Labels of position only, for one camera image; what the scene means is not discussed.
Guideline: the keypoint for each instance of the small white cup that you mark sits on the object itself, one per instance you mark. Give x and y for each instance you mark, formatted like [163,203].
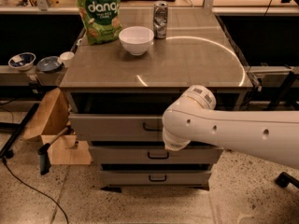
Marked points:
[66,58]

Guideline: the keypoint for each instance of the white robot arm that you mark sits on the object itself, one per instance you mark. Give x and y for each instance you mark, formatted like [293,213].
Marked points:
[269,135]

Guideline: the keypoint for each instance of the grey drawer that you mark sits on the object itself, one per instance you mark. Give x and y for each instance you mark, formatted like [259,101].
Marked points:
[140,178]
[154,155]
[99,127]

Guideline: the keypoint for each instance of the black drawer handle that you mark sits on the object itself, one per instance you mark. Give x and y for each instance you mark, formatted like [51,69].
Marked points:
[149,129]

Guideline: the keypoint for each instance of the black pole on floor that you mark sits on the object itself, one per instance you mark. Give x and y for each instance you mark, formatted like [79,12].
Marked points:
[6,151]

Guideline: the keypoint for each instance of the black chair foot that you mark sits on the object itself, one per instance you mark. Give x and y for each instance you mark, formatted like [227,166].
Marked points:
[284,179]

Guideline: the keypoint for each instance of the grey top drawer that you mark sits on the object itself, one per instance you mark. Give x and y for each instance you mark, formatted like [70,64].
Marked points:
[99,127]

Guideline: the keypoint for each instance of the green dang chips bag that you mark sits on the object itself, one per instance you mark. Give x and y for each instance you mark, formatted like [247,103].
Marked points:
[101,20]

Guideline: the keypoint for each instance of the blue plate bowl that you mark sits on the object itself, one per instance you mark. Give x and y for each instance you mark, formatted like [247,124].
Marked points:
[49,64]

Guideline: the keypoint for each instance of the crushed silver can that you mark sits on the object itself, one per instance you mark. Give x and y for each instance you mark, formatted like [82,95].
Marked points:
[160,17]

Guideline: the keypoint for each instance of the grey bottom drawer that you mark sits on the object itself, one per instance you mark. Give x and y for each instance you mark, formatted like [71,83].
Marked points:
[140,178]

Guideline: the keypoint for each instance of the grey middle drawer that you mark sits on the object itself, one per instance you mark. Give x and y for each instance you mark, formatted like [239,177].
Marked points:
[154,155]

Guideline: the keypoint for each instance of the brown cardboard box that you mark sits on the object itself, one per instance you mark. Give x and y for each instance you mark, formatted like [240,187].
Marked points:
[48,121]

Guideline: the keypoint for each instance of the grey drawer cabinet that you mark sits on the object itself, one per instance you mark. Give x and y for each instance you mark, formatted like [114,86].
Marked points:
[106,79]

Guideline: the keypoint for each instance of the black handled tool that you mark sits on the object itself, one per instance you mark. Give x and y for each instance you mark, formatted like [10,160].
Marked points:
[44,159]

